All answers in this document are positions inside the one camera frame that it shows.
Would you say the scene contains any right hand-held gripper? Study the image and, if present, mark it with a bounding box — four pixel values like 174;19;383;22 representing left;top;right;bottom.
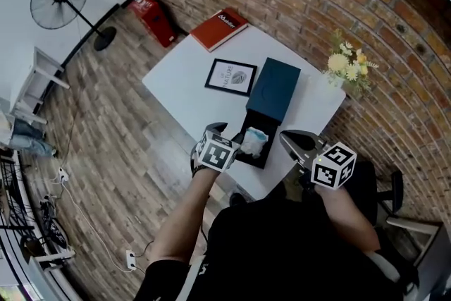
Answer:
279;129;358;190

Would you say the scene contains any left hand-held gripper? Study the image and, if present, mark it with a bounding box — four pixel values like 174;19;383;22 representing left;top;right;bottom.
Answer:
191;121;245;176

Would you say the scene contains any light blue cloth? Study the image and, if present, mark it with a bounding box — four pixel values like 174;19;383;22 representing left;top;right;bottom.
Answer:
240;126;270;157

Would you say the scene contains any teal and black box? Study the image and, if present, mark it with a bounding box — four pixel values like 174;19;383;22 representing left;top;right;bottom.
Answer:
233;56;302;171

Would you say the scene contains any person's right forearm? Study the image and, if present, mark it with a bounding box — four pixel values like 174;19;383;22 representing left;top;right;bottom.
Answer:
312;184;382;255

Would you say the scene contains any person's left forearm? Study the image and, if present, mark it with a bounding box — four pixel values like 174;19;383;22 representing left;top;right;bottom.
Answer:
147;168;216;264

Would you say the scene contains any red carton box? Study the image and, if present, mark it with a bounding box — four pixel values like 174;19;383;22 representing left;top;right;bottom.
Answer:
127;0;178;49

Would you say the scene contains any person's black shoe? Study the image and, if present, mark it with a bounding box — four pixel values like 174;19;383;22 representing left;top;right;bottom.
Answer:
229;192;253;207

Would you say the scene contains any yellow flower bouquet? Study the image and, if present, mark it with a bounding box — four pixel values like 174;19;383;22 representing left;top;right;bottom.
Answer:
323;28;380;98

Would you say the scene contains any black office chair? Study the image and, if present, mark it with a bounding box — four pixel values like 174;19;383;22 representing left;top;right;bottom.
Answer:
355;161;404;226

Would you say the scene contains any red book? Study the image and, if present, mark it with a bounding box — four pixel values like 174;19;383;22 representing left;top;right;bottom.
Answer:
190;7;249;54

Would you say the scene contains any person's black clothing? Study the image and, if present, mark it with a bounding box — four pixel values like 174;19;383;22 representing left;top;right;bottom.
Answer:
133;192;421;301

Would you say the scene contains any white open cabinet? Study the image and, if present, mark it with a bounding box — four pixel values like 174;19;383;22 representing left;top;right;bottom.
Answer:
385;216;446;271

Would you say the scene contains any small white side table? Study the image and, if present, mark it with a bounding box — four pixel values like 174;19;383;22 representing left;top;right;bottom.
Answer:
8;45;71;126

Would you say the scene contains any black metal rack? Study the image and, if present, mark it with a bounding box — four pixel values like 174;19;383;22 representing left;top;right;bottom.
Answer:
0;150;77;271

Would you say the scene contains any black picture frame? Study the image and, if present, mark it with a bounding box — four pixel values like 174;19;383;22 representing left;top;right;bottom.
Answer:
204;58;259;98

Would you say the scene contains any black power cable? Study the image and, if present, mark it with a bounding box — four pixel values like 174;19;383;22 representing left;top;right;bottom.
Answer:
133;239;156;258

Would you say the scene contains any white floor cable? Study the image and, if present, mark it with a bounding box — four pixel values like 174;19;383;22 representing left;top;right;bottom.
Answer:
60;182;132;273

